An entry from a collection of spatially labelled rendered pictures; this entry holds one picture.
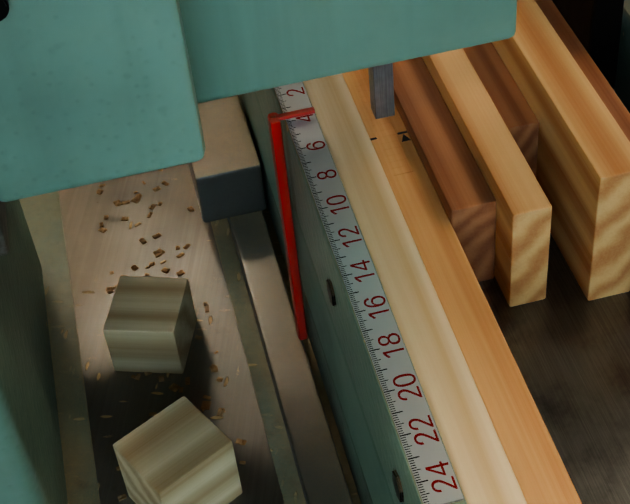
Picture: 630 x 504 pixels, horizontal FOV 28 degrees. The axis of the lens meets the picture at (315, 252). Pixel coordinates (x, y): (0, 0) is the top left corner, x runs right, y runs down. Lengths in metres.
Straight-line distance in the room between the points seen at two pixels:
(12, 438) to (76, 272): 0.24
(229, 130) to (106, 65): 0.29
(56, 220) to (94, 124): 0.32
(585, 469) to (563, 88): 0.16
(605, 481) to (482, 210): 0.12
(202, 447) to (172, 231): 0.20
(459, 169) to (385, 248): 0.06
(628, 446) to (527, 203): 0.10
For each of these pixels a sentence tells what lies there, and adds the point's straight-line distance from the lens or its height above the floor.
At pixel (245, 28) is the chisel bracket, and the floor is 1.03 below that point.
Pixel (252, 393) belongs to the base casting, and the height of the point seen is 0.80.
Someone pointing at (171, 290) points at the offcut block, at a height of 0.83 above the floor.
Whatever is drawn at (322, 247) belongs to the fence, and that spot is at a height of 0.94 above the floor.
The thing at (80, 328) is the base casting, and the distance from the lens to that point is 0.70.
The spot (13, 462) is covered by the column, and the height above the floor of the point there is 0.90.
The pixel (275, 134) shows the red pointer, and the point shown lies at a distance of 0.56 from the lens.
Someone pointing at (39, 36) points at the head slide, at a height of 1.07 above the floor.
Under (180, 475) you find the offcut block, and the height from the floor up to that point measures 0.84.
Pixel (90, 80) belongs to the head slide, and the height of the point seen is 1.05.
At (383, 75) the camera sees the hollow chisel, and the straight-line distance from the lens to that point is 0.55.
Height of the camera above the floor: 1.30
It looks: 44 degrees down
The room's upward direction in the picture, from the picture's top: 6 degrees counter-clockwise
